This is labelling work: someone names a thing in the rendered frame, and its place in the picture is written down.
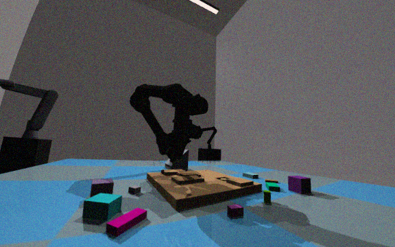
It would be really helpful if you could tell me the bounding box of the magenta rectangular bar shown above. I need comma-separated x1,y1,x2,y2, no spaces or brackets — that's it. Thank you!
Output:
106,208,147,237

